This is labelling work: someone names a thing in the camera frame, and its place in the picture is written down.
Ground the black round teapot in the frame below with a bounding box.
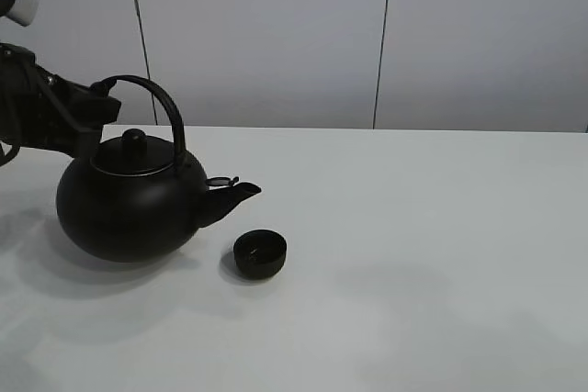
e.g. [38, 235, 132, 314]
[56, 75, 261, 263]

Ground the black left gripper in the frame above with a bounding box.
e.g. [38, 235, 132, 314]
[1, 42, 121, 161]

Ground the small black teacup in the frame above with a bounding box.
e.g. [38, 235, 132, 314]
[232, 230, 288, 280]

